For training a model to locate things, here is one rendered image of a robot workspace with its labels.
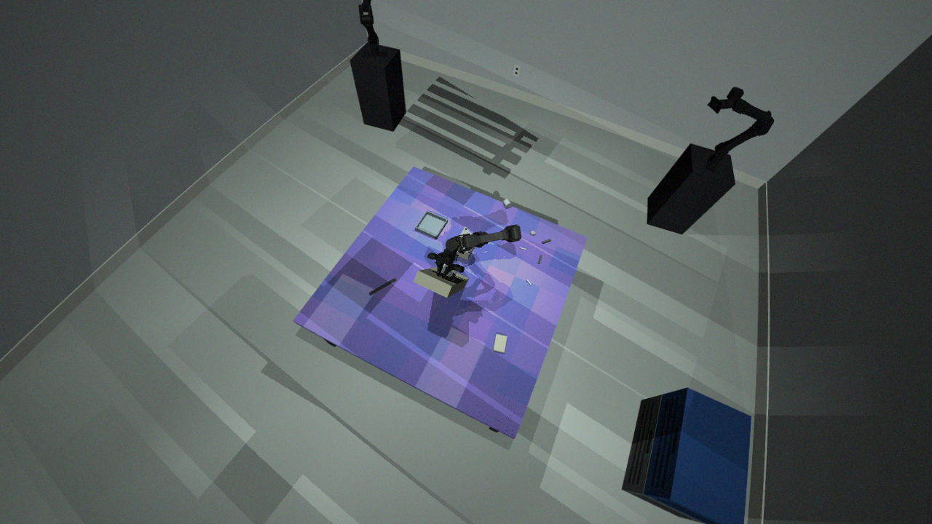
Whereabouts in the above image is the beige service panel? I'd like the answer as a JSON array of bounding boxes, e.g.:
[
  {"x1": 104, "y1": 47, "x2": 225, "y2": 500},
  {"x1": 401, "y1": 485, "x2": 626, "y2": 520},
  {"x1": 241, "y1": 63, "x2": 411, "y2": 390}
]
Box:
[{"x1": 413, "y1": 267, "x2": 469, "y2": 298}]

